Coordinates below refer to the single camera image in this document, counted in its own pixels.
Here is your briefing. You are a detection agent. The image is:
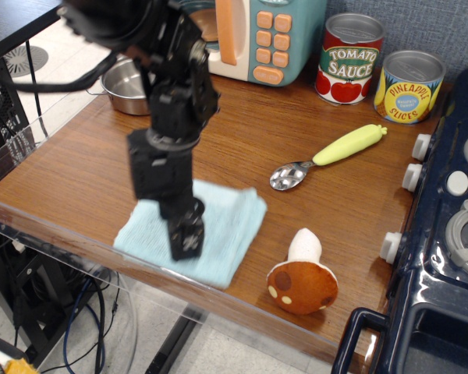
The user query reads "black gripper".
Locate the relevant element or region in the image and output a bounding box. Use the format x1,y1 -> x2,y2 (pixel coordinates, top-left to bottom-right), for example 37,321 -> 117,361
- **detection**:
127,129 -> 204,261

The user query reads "light blue towel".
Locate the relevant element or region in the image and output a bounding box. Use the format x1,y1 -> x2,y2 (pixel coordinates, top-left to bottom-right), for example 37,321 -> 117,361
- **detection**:
113,180 -> 267,289

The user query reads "spoon with yellow-green handle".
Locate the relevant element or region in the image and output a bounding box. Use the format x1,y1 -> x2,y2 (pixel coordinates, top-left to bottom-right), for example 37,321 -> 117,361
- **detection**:
269,124 -> 388,191

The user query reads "brown plush mushroom toy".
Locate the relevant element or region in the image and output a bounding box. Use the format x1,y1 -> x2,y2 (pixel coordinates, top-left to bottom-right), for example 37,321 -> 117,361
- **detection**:
266,228 -> 339,315

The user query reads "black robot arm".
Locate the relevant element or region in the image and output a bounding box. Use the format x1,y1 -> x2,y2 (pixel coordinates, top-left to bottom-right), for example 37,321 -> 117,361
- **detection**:
60,1 -> 219,261

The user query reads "clear acrylic table guard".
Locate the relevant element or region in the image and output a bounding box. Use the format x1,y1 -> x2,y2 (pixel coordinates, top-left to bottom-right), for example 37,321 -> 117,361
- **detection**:
0,57 -> 346,362

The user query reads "small stainless steel pot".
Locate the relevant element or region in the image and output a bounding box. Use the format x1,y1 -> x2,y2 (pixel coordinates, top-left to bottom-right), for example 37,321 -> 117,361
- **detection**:
87,57 -> 150,116

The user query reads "black computer tower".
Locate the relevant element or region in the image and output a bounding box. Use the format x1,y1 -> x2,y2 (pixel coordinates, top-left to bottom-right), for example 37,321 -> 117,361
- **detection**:
0,54 -> 30,157

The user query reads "toy microwave teal and cream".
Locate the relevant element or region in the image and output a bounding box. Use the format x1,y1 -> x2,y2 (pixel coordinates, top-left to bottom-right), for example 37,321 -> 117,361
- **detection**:
179,0 -> 327,86

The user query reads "tomato sauce can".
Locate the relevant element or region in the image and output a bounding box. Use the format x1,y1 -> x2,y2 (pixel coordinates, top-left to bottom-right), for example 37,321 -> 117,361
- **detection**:
315,12 -> 385,104

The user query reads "dark blue toy stove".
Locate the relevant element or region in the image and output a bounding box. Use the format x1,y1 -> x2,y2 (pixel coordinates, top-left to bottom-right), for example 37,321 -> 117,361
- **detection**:
332,69 -> 468,373

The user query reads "pineapple slices can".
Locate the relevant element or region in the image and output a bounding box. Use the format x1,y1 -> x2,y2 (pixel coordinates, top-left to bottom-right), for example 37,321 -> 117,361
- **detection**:
374,50 -> 446,125

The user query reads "black desk top edge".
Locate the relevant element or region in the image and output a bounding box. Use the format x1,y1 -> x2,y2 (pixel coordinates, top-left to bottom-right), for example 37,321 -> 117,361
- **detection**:
0,0 -> 61,58

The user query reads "black table leg frame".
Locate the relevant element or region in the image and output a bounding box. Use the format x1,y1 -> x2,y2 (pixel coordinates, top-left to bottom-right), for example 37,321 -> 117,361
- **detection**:
144,316 -> 197,374

